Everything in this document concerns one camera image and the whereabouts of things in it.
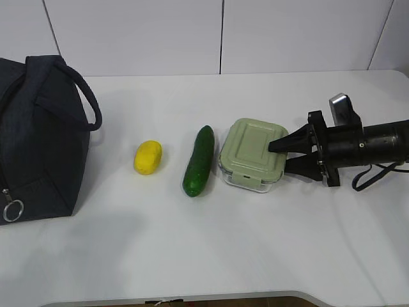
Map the yellow lemon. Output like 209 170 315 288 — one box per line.
134 140 162 175

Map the glass container with green lid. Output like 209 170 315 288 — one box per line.
218 118 288 193

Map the dark blue lunch bag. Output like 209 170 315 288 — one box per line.
1 55 102 225

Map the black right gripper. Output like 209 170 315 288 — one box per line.
268 111 365 187

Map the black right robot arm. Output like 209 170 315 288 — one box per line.
268 111 408 192

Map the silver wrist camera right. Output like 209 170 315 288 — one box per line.
329 93 362 127

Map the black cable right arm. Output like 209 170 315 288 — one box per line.
351 161 409 193

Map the green cucumber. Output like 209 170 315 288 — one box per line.
182 125 215 198

